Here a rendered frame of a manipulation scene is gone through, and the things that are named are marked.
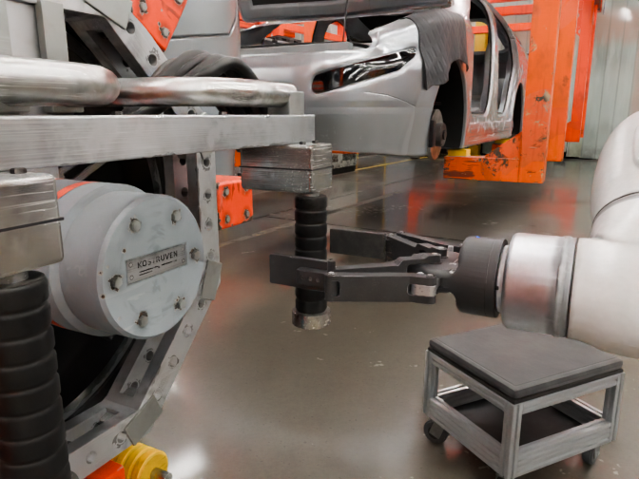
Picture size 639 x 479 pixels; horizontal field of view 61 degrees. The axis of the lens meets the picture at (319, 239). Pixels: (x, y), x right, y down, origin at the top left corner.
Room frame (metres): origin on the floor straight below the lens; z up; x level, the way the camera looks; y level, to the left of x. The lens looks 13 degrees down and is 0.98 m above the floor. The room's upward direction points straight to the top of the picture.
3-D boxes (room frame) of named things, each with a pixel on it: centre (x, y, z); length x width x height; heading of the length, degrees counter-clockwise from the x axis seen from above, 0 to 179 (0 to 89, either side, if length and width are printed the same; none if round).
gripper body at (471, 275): (0.50, -0.13, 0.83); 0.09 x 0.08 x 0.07; 63
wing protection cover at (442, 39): (3.41, -0.68, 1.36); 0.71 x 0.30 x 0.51; 153
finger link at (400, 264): (0.49, -0.06, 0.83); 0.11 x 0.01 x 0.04; 104
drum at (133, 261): (0.50, 0.23, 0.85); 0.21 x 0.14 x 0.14; 63
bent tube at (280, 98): (0.56, 0.14, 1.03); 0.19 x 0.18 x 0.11; 63
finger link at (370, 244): (0.62, -0.04, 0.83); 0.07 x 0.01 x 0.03; 63
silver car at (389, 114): (5.32, -0.76, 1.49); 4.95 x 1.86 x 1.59; 153
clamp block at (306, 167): (0.59, 0.04, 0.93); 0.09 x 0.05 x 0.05; 63
